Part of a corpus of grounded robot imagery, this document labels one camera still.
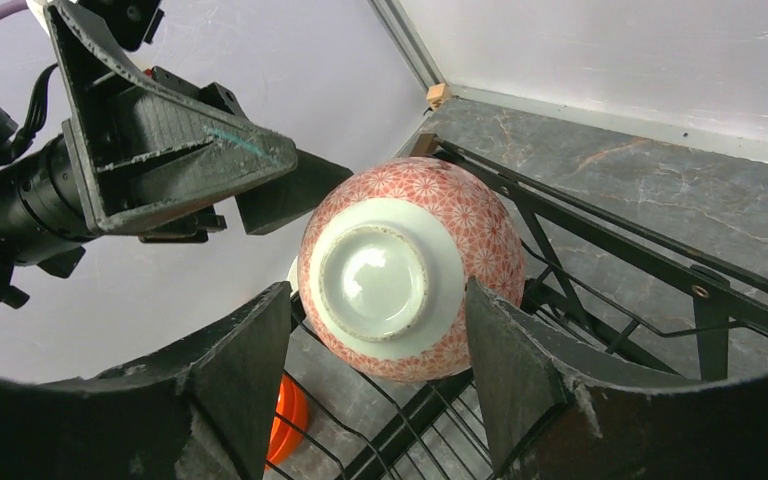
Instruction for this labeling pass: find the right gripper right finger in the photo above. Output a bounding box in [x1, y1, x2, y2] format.
[465, 279, 768, 479]

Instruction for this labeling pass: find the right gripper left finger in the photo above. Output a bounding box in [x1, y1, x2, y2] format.
[0, 281, 291, 479]

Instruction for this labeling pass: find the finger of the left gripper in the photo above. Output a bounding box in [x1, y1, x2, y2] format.
[45, 1, 298, 235]
[235, 150, 353, 236]

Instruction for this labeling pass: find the orange bowl rack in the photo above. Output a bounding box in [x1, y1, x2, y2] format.
[266, 374, 309, 469]

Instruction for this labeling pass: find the pink floral bowl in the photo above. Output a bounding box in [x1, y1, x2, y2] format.
[297, 157, 526, 383]

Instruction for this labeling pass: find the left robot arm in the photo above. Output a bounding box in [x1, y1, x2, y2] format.
[0, 1, 351, 309]

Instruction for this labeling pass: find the brown block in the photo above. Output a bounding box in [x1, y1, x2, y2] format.
[409, 133, 439, 158]

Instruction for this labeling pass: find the wooden cube corner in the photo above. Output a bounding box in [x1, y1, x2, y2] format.
[426, 82, 453, 111]

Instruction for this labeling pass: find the black wire dish rack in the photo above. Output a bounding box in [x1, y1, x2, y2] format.
[264, 136, 768, 479]

